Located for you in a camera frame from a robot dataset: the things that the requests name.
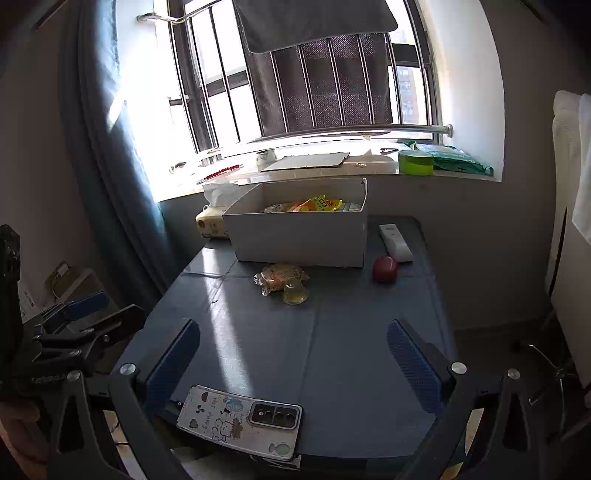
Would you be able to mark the small white cup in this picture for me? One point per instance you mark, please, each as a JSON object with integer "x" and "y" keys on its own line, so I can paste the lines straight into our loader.
{"x": 266, "y": 157}

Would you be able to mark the white cardboard box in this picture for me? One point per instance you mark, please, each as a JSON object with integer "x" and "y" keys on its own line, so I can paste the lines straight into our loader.
{"x": 295, "y": 235}

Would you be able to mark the cardboard sheet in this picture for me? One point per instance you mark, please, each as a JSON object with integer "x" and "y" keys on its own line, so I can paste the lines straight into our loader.
{"x": 304, "y": 161}

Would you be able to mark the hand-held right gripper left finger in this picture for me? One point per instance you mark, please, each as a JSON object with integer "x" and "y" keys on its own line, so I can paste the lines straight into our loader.
{"x": 171, "y": 364}

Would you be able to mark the yellow snack packet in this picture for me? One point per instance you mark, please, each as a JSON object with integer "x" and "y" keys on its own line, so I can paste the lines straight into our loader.
{"x": 321, "y": 204}

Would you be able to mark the blue curtain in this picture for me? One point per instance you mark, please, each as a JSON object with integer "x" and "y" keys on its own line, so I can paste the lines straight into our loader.
{"x": 124, "y": 184}

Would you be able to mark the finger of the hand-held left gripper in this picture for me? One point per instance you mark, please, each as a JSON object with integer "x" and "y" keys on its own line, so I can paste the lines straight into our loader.
{"x": 83, "y": 302}
{"x": 115, "y": 318}

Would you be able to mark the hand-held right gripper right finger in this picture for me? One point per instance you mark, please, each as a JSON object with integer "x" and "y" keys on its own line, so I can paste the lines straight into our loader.
{"x": 413, "y": 364}

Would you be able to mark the person's left hand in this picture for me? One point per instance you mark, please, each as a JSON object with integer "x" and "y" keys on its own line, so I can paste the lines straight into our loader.
{"x": 21, "y": 424}

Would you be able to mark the green wet wipes packet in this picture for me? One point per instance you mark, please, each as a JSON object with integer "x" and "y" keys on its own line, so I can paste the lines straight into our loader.
{"x": 457, "y": 159}

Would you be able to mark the red apple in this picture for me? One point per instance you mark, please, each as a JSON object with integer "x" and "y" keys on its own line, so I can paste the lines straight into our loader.
{"x": 385, "y": 269}

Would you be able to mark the green round container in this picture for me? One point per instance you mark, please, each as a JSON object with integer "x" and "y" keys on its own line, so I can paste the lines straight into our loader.
{"x": 415, "y": 164}

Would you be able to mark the small metal object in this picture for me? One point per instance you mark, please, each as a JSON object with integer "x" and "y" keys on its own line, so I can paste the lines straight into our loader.
{"x": 178, "y": 167}

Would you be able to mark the clear jelly cup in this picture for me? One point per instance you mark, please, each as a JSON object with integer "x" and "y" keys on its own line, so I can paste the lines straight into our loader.
{"x": 295, "y": 294}

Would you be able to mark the grey hanging towel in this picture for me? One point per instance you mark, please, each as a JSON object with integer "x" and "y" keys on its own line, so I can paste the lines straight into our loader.
{"x": 314, "y": 23}

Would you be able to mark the tissue pack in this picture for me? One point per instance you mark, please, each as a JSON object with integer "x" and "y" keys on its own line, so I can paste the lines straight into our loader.
{"x": 210, "y": 224}

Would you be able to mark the metal window rail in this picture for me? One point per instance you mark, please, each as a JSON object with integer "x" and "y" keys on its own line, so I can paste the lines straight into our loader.
{"x": 415, "y": 128}

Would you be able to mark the clear bread packet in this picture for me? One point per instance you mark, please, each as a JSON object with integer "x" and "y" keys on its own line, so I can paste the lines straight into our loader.
{"x": 277, "y": 276}

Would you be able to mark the white remote control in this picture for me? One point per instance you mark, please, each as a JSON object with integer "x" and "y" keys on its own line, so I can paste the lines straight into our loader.
{"x": 395, "y": 240}

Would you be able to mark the phone with cartoon case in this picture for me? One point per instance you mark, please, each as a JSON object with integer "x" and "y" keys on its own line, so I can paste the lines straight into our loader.
{"x": 221, "y": 415}

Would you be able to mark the metal chair base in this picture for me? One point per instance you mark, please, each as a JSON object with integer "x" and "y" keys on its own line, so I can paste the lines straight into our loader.
{"x": 561, "y": 371}

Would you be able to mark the white hanging cloth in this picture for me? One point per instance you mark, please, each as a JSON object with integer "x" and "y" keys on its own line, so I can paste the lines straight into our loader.
{"x": 584, "y": 184}

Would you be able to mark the metal hook rail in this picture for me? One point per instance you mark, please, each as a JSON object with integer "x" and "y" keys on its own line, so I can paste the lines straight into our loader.
{"x": 175, "y": 18}

